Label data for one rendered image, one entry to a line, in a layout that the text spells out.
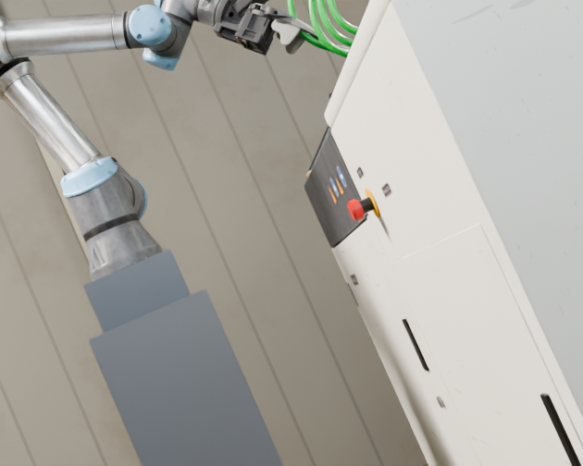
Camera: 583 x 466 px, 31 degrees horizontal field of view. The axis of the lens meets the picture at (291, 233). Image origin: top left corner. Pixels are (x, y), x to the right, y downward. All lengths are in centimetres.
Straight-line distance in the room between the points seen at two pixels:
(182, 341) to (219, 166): 186
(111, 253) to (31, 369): 175
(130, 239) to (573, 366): 115
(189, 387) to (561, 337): 103
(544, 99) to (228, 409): 107
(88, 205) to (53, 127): 26
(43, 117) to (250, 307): 164
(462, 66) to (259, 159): 273
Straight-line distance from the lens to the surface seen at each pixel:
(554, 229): 111
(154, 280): 203
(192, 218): 376
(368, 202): 167
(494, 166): 110
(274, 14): 217
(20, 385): 378
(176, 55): 226
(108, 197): 209
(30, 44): 220
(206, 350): 199
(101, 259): 208
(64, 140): 227
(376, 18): 120
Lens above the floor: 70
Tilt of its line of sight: 4 degrees up
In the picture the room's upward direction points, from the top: 24 degrees counter-clockwise
